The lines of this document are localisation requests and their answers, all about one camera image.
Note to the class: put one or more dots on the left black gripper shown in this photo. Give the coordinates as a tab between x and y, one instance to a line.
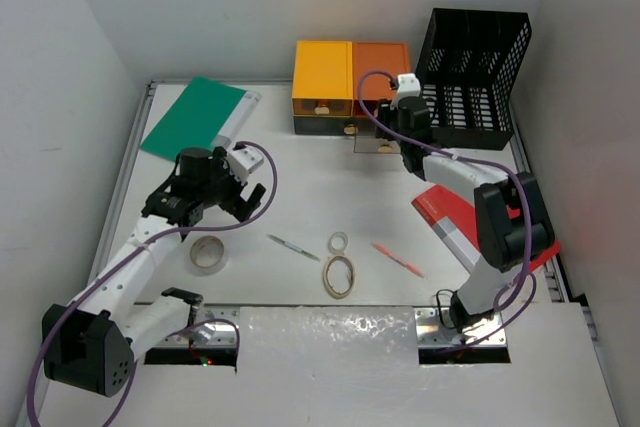
235	205

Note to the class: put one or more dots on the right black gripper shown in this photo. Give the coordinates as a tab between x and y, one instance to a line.
387	110

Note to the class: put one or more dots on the transparent grey drawer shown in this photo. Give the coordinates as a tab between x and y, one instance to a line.
324	126
367	141

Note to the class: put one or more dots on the green white pen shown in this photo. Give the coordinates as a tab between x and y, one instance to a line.
293	247

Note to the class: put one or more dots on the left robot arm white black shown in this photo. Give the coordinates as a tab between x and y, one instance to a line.
94	342

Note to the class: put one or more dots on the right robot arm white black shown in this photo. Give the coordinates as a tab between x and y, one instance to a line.
512	225

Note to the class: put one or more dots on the orange drawer box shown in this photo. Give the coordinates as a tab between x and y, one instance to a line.
393	58

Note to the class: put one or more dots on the wide clear tape roll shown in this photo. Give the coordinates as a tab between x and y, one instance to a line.
208	255

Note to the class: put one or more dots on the black mesh file rack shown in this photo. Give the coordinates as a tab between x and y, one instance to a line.
467	67

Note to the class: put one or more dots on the green clip file folder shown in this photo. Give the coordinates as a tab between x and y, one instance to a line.
206	115

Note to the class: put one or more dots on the small white tape roll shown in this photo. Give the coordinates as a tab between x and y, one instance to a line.
338	243

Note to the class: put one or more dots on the yellow drawer box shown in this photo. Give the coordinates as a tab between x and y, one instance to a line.
323	79

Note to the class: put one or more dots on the red clip file folder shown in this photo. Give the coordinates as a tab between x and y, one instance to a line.
453	220

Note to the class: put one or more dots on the orange red pen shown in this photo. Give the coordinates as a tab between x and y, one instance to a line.
408	266

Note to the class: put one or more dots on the white foam front board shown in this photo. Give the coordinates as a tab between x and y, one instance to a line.
360	367

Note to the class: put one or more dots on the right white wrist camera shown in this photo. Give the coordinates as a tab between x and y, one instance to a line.
406	85

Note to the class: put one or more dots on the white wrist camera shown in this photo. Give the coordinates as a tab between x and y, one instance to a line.
406	85
244	161

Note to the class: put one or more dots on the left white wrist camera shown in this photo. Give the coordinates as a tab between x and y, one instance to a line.
244	161

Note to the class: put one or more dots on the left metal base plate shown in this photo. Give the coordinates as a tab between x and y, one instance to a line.
214	327

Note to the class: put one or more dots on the metal base plate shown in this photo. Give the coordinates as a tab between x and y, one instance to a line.
214	327
433	331

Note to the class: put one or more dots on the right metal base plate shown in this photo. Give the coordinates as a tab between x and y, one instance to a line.
433	331

